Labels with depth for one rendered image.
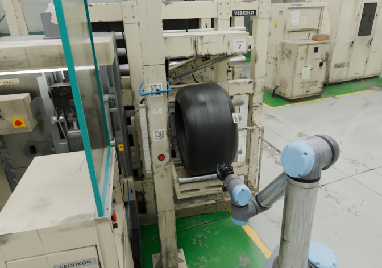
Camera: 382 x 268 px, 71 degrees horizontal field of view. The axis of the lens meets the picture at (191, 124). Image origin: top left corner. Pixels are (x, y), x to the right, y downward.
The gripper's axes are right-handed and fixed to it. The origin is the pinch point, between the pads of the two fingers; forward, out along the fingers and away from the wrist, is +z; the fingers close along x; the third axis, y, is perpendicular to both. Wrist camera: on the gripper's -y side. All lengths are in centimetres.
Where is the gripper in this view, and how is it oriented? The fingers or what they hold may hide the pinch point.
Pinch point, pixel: (219, 169)
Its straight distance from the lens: 168.1
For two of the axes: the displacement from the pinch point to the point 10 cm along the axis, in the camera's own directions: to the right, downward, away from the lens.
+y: -0.6, -9.6, -2.8
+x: -9.8, 1.1, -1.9
